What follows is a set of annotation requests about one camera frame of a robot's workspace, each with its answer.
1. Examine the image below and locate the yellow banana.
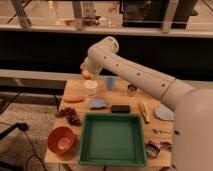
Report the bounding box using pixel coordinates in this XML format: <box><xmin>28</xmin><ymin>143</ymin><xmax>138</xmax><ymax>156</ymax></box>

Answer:
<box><xmin>139</xmin><ymin>102</ymin><xmax>150</xmax><ymax>123</ymax></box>

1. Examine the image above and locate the metal fork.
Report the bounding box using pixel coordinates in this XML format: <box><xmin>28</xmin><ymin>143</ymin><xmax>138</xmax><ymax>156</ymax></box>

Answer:
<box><xmin>152</xmin><ymin>129</ymin><xmax>179</xmax><ymax>135</ymax></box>

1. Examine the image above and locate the red yellow apple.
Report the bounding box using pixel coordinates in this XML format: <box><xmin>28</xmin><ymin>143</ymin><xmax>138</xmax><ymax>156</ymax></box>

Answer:
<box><xmin>82</xmin><ymin>70</ymin><xmax>91</xmax><ymax>80</ymax></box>

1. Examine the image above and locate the wooden table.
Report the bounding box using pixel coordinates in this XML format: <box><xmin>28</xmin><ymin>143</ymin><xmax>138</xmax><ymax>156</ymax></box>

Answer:
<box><xmin>44</xmin><ymin>80</ymin><xmax>173</xmax><ymax>167</ymax></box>

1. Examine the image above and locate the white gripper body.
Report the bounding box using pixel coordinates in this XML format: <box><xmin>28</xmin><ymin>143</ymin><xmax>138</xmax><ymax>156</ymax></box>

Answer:
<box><xmin>80</xmin><ymin>57</ymin><xmax>99</xmax><ymax>80</ymax></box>

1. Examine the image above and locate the red bowl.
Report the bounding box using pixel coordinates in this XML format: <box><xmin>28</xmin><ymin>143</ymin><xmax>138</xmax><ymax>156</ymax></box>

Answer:
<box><xmin>47</xmin><ymin>126</ymin><xmax>75</xmax><ymax>155</ymax></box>

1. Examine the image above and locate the bunch of dark grapes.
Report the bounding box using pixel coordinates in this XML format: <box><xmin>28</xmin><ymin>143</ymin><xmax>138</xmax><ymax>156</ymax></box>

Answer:
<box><xmin>55</xmin><ymin>107</ymin><xmax>81</xmax><ymax>126</ymax></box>

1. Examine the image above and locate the blue plastic cup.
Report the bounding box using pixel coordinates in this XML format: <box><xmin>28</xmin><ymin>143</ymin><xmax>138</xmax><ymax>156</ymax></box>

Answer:
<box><xmin>105</xmin><ymin>76</ymin><xmax>116</xmax><ymax>91</ymax></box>

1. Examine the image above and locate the blue plate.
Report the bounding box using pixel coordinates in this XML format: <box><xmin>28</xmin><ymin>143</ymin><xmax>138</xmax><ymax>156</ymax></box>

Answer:
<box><xmin>154</xmin><ymin>105</ymin><xmax>174</xmax><ymax>121</ymax></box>

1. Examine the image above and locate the black stand with cable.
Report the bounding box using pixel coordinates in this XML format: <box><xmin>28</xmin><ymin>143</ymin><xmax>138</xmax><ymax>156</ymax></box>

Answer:
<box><xmin>0</xmin><ymin>123</ymin><xmax>29</xmax><ymax>140</ymax></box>

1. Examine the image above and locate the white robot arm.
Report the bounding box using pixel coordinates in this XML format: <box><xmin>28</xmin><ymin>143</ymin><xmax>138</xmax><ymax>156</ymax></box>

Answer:
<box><xmin>81</xmin><ymin>36</ymin><xmax>213</xmax><ymax>171</ymax></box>

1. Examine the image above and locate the white paper cup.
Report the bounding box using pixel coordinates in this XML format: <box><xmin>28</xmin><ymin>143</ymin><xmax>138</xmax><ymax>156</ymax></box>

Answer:
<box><xmin>84</xmin><ymin>80</ymin><xmax>98</xmax><ymax>96</ymax></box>

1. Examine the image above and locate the small metal cup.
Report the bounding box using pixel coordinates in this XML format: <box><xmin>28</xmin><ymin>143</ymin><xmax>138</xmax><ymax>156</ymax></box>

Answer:
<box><xmin>127</xmin><ymin>84</ymin><xmax>137</xmax><ymax>97</ymax></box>

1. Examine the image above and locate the black handled knife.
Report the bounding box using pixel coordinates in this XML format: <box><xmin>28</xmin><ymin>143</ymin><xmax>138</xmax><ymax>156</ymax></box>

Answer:
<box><xmin>160</xmin><ymin>141</ymin><xmax>172</xmax><ymax>148</ymax></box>

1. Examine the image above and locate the black rectangular block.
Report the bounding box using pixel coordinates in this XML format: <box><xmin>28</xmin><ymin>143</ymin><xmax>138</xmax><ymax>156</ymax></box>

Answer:
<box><xmin>111</xmin><ymin>105</ymin><xmax>130</xmax><ymax>113</ymax></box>

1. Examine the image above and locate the green plastic tray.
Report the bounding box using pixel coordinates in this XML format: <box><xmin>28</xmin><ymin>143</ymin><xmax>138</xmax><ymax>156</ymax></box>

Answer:
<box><xmin>78</xmin><ymin>113</ymin><xmax>147</xmax><ymax>167</ymax></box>

